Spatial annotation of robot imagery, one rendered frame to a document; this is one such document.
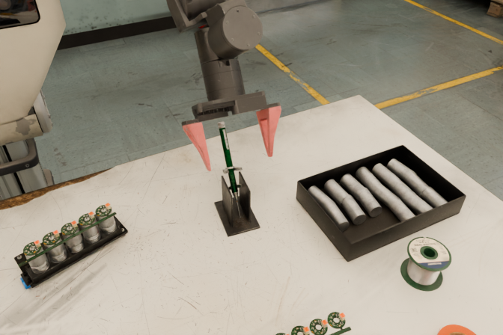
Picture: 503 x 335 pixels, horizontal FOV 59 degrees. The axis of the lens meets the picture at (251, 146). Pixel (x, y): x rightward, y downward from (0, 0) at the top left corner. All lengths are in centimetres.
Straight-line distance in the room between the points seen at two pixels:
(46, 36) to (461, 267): 83
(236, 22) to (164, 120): 181
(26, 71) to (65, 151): 135
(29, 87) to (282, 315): 65
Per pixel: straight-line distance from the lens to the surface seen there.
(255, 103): 64
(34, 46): 96
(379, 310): 70
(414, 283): 74
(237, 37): 59
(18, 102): 101
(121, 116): 246
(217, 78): 64
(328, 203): 78
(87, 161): 220
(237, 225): 76
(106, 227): 75
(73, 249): 75
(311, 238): 76
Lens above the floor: 132
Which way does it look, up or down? 38 degrees down
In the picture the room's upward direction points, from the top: straight up
